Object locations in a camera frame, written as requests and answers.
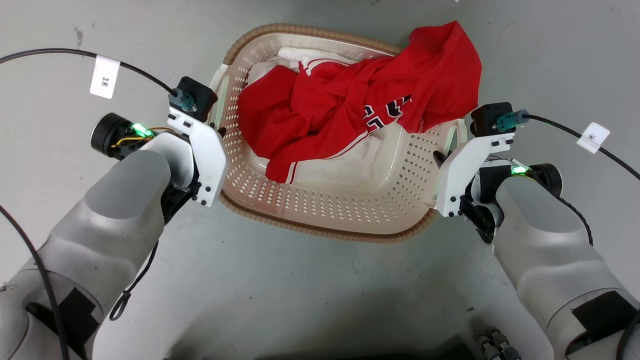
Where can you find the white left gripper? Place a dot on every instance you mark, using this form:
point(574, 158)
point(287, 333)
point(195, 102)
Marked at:
point(210, 155)

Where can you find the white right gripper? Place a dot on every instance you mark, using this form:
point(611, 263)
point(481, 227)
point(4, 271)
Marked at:
point(457, 172)

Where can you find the beige perforated laundry basket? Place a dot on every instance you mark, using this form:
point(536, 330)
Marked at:
point(350, 205)

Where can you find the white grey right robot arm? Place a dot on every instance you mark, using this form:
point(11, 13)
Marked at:
point(545, 240)

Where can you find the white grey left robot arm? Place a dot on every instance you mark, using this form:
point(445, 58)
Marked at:
point(110, 225)

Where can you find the dark robot base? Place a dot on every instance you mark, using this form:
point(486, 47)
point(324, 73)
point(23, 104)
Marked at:
point(350, 354)

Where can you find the red sports jersey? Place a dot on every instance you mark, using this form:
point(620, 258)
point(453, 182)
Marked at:
point(330, 110)

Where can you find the white paper tag marked 3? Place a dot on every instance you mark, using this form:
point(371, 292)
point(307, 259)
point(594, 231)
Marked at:
point(105, 77)

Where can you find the white paper tag with star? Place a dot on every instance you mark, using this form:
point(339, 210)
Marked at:
point(593, 137)

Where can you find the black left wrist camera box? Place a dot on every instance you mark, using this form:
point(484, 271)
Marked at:
point(199, 97)

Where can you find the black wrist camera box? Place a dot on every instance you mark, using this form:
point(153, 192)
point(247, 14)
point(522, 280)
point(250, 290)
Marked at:
point(199, 97)
point(487, 119)

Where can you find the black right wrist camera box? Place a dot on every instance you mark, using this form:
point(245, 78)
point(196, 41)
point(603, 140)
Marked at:
point(487, 119)

